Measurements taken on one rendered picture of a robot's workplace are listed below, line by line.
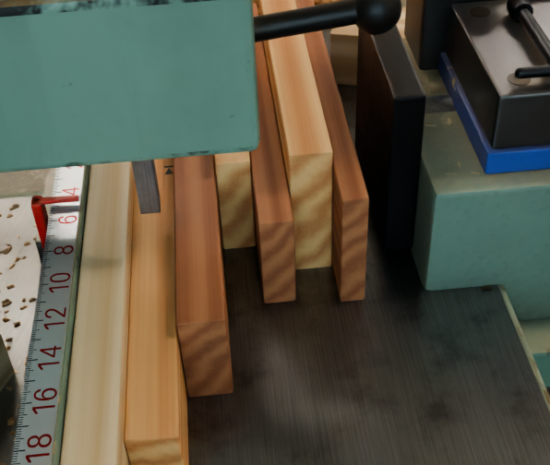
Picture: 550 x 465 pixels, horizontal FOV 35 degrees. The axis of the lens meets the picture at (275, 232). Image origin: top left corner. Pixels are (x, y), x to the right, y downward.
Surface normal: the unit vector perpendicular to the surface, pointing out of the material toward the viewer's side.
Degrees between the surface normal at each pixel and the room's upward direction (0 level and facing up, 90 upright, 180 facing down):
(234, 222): 90
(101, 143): 90
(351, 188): 0
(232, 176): 90
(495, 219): 90
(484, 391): 0
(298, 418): 0
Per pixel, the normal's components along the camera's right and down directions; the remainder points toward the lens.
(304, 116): -0.04, -0.75
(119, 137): 0.10, 0.66
